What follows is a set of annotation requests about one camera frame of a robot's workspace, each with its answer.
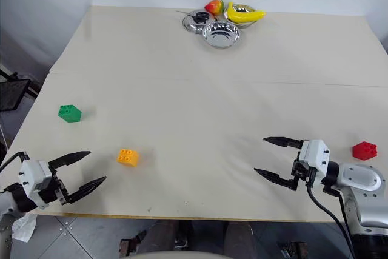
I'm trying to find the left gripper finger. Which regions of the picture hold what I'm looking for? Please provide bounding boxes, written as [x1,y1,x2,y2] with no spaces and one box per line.
[48,150,92,170]
[66,175,108,205]

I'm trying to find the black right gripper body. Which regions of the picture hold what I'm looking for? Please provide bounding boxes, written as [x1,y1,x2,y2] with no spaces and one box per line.
[290,140,316,192]

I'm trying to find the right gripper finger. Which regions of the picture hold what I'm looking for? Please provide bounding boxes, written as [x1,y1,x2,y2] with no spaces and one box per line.
[263,136,304,150]
[253,167,296,192]

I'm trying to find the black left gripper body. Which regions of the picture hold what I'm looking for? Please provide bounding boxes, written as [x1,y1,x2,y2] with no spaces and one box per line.
[36,161,70,210]

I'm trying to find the green toy brick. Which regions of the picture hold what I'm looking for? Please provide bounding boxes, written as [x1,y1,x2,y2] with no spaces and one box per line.
[58,104,83,124]

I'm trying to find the crumpled white paper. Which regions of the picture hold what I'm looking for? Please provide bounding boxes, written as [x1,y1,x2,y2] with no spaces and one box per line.
[11,212,38,244]

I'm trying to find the orange toy brick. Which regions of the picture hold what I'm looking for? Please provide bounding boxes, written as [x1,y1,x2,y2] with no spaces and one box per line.
[116,148,141,167]

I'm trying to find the dark rounded shape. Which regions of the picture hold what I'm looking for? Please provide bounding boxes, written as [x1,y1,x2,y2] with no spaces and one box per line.
[224,221,254,257]
[142,220,182,254]

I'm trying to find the rusty brown metal piece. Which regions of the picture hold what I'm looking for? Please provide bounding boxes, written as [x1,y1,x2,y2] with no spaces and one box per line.
[278,240,307,259]
[118,230,148,258]

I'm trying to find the red toy brick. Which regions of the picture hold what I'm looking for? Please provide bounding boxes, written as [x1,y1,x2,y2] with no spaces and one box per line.
[352,141,379,161]

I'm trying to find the black metal stand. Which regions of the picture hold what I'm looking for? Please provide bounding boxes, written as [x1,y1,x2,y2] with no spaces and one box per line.
[0,69,38,113]

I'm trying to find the fluted steel dish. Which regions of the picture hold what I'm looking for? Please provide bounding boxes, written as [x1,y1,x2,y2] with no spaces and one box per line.
[201,21,244,50]

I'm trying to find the yellow toy banana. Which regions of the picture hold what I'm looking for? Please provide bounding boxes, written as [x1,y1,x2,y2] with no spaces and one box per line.
[227,1,267,25]

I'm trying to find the round steel bowl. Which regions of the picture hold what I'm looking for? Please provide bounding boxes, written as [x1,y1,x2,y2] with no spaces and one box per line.
[223,2,259,30]

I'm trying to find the steel pot lid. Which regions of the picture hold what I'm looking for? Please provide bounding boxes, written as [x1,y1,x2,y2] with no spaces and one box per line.
[182,9,213,35]

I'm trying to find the red yellow toy fruit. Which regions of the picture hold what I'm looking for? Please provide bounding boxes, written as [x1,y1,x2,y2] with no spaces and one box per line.
[204,0,227,16]

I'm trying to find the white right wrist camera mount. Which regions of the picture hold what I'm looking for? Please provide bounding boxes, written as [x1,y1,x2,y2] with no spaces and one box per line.
[298,139,331,181]

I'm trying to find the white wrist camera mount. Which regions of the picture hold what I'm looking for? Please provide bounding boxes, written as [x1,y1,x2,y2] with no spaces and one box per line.
[18,159,54,209]
[298,139,331,181]

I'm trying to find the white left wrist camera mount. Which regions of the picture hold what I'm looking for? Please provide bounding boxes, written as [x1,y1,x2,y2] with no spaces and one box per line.
[18,159,54,209]

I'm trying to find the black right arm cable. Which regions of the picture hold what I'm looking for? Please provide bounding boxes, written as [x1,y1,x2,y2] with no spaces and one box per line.
[306,180,357,259]

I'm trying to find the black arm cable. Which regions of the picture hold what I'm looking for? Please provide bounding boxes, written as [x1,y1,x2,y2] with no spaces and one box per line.
[0,150,30,172]
[306,180,357,259]

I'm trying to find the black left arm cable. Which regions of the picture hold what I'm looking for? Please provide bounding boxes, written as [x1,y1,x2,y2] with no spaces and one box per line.
[0,150,30,172]

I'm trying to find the black handled scissors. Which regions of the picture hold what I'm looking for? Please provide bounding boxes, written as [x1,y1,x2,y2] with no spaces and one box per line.
[176,10,210,25]

